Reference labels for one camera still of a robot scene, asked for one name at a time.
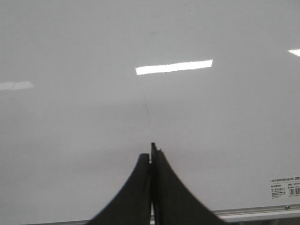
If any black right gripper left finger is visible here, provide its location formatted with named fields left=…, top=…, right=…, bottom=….
left=88, top=153, right=151, bottom=225

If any white product label sticker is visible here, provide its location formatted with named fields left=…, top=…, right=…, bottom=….
left=270, top=176, right=300, bottom=199

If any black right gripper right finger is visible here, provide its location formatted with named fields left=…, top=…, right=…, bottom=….
left=151, top=142, right=226, bottom=225

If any white whiteboard with aluminium frame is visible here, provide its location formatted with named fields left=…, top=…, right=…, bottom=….
left=0, top=0, right=300, bottom=225

